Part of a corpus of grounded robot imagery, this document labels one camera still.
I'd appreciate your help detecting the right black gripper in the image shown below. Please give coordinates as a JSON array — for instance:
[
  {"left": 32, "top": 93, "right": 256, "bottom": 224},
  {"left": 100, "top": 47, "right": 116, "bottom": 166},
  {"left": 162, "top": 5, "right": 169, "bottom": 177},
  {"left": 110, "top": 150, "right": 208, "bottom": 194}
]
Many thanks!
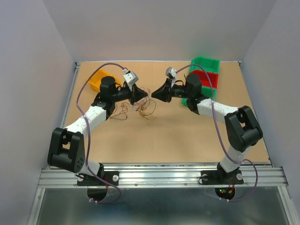
[{"left": 150, "top": 78, "right": 191, "bottom": 103}]

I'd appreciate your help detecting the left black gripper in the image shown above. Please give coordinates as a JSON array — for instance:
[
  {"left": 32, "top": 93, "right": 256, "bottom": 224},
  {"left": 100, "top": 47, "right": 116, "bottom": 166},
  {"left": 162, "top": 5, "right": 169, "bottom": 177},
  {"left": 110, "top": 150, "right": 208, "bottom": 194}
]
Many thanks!
[{"left": 111, "top": 83, "right": 148, "bottom": 105}]

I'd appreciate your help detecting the wire bundle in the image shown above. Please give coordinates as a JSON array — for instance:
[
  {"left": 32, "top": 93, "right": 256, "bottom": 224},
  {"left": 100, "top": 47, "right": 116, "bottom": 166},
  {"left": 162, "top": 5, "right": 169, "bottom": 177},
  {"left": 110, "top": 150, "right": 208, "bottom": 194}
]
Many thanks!
[{"left": 130, "top": 88, "right": 157, "bottom": 121}]

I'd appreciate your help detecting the brown wire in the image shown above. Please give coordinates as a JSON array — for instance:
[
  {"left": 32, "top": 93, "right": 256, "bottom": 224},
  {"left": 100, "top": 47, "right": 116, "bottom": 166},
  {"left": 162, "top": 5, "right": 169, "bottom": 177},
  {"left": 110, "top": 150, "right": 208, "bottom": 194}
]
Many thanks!
[{"left": 109, "top": 104, "right": 129, "bottom": 120}]

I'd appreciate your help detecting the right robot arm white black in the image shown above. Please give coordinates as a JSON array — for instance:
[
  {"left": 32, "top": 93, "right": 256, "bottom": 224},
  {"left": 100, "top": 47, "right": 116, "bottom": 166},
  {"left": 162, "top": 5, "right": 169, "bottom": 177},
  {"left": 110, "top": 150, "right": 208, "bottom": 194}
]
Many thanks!
[{"left": 151, "top": 74, "right": 263, "bottom": 185}]

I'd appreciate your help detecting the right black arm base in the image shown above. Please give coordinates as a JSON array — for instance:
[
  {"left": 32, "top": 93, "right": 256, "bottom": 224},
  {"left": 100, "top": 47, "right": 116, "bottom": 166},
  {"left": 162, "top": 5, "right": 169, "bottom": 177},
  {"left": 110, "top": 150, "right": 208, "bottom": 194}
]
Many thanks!
[{"left": 198, "top": 170, "right": 244, "bottom": 186}]

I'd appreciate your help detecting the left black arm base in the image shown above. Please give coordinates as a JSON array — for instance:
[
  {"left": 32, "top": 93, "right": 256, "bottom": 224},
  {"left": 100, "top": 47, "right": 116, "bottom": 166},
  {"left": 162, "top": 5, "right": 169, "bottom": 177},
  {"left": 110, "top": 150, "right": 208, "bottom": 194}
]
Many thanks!
[{"left": 76, "top": 171, "right": 120, "bottom": 187}]

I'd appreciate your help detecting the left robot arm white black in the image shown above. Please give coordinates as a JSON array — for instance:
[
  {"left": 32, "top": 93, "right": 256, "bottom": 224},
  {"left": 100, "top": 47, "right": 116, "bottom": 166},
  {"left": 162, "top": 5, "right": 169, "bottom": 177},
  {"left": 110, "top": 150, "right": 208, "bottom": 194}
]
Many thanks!
[{"left": 47, "top": 72, "right": 147, "bottom": 185}]

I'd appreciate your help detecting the near green plastic bin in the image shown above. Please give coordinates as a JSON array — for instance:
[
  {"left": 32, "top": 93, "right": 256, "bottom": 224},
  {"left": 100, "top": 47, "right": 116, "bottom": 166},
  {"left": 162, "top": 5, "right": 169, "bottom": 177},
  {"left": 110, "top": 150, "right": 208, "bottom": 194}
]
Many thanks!
[{"left": 181, "top": 86, "right": 218, "bottom": 106}]

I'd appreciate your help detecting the green plastic bin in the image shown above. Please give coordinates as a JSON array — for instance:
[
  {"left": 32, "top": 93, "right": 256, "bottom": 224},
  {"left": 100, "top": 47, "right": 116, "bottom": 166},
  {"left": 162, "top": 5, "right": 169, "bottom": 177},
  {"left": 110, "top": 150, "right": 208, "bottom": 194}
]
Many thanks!
[
  {"left": 181, "top": 86, "right": 218, "bottom": 106},
  {"left": 191, "top": 56, "right": 220, "bottom": 74}
]

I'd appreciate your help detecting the yellow plastic bin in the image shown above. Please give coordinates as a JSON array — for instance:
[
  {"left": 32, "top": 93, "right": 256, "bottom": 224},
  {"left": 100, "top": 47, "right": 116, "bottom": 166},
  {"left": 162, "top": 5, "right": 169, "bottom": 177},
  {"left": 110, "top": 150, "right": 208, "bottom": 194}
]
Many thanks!
[{"left": 88, "top": 69, "right": 121, "bottom": 92}]

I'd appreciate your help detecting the red plastic bin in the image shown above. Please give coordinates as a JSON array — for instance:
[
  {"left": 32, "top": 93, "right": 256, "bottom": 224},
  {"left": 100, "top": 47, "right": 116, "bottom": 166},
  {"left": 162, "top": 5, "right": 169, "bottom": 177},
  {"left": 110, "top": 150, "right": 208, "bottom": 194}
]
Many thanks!
[{"left": 188, "top": 69, "right": 219, "bottom": 89}]

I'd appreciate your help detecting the far green plastic bin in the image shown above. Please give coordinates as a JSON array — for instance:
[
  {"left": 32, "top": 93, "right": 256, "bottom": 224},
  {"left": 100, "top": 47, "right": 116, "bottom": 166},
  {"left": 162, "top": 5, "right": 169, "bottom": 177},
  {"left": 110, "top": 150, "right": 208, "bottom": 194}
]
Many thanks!
[{"left": 191, "top": 56, "right": 220, "bottom": 74}]

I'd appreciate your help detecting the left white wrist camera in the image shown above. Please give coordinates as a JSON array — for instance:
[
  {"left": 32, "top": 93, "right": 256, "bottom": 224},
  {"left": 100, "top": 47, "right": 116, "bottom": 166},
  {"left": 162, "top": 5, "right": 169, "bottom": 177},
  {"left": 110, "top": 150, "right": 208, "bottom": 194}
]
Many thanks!
[{"left": 123, "top": 71, "right": 139, "bottom": 85}]

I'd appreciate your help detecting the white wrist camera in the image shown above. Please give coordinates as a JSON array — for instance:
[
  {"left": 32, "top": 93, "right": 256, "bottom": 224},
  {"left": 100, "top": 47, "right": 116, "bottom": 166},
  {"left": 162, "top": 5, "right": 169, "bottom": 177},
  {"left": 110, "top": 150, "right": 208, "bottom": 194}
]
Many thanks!
[
  {"left": 123, "top": 71, "right": 139, "bottom": 85},
  {"left": 165, "top": 67, "right": 178, "bottom": 86}
]

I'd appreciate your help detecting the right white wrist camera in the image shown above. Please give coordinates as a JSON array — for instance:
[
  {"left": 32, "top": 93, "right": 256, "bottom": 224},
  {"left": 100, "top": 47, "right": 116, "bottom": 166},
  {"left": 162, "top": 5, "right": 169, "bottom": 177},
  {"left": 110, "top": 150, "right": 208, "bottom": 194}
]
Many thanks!
[{"left": 165, "top": 67, "right": 178, "bottom": 86}]

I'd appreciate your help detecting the aluminium mounting rail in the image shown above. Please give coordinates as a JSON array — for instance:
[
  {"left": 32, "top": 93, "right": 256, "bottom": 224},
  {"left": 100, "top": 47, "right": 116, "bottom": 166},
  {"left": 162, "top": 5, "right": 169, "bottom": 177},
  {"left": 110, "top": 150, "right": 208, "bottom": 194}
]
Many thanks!
[{"left": 38, "top": 163, "right": 288, "bottom": 189}]

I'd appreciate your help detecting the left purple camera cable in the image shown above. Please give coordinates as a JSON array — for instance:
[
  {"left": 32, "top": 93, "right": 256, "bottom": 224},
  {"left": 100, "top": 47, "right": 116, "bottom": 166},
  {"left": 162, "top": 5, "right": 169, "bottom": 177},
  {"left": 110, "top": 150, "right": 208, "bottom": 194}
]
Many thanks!
[{"left": 76, "top": 63, "right": 129, "bottom": 204}]

